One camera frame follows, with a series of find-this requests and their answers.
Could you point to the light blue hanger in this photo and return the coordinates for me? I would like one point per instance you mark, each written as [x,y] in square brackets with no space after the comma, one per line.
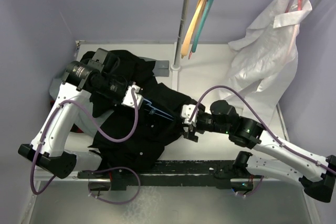
[152,110]

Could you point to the red black plaid shirt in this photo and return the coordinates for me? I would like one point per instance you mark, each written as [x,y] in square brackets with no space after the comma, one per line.
[74,128]

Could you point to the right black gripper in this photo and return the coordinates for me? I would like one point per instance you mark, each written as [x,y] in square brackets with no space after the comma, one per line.
[190,134]

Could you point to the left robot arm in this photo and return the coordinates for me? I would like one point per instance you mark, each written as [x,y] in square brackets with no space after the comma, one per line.
[79,81]

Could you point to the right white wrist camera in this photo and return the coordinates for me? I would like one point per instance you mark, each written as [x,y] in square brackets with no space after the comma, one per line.
[187,116]

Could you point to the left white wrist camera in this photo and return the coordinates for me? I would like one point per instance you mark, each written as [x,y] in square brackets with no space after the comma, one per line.
[133,98]

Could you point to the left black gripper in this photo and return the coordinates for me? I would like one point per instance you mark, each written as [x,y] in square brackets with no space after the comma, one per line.
[126,84]

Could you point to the black button shirt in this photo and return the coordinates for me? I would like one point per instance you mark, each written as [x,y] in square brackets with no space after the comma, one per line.
[152,133]

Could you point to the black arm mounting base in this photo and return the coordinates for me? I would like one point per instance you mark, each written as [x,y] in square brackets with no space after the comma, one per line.
[120,179]

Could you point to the teal hanger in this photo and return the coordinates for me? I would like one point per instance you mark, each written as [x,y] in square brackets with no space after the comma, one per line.
[205,12]

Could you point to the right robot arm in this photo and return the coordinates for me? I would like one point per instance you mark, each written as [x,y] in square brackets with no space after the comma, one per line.
[314,173]

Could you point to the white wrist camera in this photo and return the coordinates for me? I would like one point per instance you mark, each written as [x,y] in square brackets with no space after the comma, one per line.
[133,98]
[187,116]

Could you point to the orange hanger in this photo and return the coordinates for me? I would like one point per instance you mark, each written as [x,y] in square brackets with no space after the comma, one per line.
[187,43]

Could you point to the aluminium frame rail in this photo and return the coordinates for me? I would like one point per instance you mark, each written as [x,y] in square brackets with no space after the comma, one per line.
[255,166]

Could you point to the pink hanger under white shirt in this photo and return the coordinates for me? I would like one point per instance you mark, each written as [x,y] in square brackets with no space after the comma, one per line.
[298,8]

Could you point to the grey shirt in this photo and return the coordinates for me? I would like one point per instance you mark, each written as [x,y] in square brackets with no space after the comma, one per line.
[82,121]

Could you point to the white hanging shirt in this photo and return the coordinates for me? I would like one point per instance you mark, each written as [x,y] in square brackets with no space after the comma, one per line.
[265,61]

